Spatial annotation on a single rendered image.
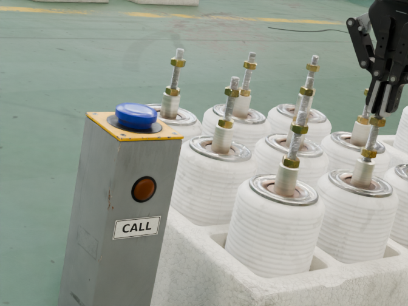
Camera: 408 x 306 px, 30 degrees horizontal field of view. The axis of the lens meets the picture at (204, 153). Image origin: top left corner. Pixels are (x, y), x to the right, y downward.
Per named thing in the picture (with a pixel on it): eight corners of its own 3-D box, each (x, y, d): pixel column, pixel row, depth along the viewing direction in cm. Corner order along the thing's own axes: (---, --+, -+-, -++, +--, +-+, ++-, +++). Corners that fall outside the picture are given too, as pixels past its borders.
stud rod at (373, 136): (370, 169, 88) (387, 107, 85) (366, 170, 87) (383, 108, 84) (362, 166, 88) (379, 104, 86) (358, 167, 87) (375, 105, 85)
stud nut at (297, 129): (296, 134, 78) (298, 126, 78) (286, 129, 79) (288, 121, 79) (310, 134, 79) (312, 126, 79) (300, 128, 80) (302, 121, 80)
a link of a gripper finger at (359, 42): (363, 15, 86) (385, 62, 85) (350, 23, 87) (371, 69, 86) (352, 15, 84) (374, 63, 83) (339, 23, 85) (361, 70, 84)
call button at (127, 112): (162, 135, 72) (166, 115, 71) (125, 136, 70) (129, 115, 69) (141, 121, 75) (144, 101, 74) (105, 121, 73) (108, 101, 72)
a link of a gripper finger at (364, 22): (387, 0, 84) (396, 19, 84) (353, 21, 87) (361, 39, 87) (377, 0, 82) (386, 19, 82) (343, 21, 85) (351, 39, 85)
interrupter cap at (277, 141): (269, 154, 93) (271, 149, 93) (260, 134, 100) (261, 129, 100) (328, 163, 94) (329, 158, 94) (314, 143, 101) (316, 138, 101)
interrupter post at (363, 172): (349, 180, 90) (356, 154, 88) (369, 185, 89) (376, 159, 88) (348, 187, 87) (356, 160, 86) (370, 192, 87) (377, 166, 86)
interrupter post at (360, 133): (369, 149, 103) (375, 126, 102) (354, 148, 102) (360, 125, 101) (359, 142, 106) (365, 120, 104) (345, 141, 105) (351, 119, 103)
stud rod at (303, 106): (302, 136, 96) (316, 79, 94) (295, 136, 96) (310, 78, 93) (297, 133, 97) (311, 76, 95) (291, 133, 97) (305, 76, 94)
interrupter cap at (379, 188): (328, 169, 92) (329, 163, 92) (390, 183, 91) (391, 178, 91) (326, 189, 85) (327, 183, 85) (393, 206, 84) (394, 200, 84)
